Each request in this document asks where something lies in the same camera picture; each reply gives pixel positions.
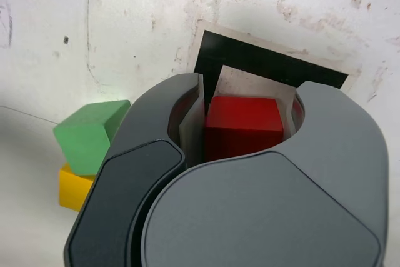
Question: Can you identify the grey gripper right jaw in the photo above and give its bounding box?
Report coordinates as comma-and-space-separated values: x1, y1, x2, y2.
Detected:
140, 81, 390, 267

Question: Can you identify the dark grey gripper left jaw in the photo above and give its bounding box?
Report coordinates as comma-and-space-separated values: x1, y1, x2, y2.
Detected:
64, 73, 208, 267

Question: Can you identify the yellow cube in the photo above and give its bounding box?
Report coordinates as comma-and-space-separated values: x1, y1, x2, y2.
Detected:
58, 162, 96, 213

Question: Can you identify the green cube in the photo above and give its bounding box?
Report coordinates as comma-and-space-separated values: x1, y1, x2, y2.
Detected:
52, 99, 131, 176

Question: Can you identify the red cube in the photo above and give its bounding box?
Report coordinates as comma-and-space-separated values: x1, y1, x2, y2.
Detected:
202, 96, 284, 163

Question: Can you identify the black tape square outline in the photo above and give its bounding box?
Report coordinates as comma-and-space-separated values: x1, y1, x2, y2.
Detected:
193, 29, 350, 116

